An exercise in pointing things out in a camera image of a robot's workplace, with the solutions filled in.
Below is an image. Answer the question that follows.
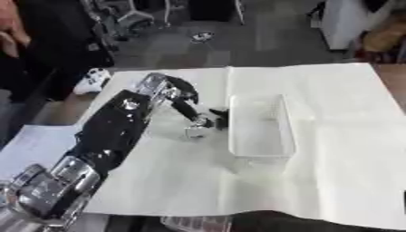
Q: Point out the person's hand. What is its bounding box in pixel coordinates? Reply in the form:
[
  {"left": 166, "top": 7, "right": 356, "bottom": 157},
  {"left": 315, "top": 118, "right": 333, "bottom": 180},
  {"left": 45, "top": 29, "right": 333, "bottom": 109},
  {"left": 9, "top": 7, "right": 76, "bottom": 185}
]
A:
[{"left": 0, "top": 0, "right": 32, "bottom": 59}]

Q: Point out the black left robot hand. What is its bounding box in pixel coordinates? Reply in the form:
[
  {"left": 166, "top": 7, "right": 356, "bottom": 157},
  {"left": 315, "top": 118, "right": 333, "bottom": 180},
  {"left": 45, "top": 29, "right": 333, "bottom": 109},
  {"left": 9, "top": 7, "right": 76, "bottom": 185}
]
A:
[{"left": 159, "top": 75, "right": 232, "bottom": 131}]

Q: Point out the small silver object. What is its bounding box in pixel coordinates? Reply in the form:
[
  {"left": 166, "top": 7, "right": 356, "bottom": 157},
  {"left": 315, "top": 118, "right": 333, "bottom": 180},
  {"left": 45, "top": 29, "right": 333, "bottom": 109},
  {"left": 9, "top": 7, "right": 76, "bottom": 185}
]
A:
[{"left": 184, "top": 125, "right": 208, "bottom": 140}]

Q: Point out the white open box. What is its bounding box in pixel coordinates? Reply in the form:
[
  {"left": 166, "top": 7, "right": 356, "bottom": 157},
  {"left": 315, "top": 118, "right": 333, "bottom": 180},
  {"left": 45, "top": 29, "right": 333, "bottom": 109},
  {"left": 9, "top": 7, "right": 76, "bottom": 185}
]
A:
[{"left": 227, "top": 93, "right": 298, "bottom": 159}]

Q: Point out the person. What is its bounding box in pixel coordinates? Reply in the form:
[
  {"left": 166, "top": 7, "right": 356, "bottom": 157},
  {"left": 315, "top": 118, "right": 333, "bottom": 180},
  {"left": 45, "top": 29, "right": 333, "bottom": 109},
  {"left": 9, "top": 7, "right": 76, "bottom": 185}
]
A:
[{"left": 0, "top": 0, "right": 116, "bottom": 103}]

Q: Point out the small black and white object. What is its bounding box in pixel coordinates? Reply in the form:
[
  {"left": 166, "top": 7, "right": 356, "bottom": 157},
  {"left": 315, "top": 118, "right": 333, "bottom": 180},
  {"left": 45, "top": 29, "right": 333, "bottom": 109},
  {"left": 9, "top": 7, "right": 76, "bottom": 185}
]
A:
[{"left": 188, "top": 30, "right": 216, "bottom": 44}]

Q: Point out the white shoe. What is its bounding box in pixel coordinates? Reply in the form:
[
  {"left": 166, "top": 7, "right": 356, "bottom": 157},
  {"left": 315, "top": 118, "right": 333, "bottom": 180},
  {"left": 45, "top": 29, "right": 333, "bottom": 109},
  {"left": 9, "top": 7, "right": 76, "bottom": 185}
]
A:
[{"left": 71, "top": 67, "right": 113, "bottom": 96}]

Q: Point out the clear plastic container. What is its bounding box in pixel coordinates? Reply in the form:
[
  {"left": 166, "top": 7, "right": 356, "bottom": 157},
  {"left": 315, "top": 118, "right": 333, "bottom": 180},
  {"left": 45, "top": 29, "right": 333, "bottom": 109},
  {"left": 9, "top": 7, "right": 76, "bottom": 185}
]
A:
[{"left": 159, "top": 215, "right": 235, "bottom": 232}]

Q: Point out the brown bag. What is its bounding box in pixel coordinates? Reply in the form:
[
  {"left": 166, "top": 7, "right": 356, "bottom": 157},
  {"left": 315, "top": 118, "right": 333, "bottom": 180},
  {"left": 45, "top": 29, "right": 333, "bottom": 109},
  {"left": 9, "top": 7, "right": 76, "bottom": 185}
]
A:
[{"left": 362, "top": 17, "right": 406, "bottom": 63}]

